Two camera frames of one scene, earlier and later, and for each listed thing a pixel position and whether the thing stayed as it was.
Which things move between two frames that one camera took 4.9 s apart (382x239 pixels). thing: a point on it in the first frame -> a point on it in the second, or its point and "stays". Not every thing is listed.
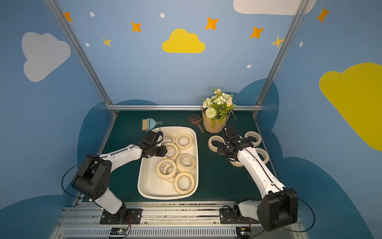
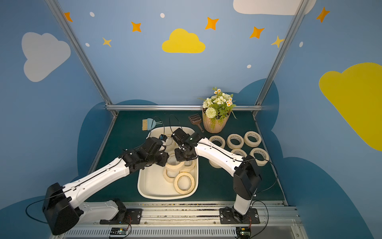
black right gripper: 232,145 -> 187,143
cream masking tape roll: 215,138 stays
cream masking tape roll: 252,134 stays
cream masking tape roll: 171,136 -> 216,163
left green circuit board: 118,231 stays
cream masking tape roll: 259,150 stays
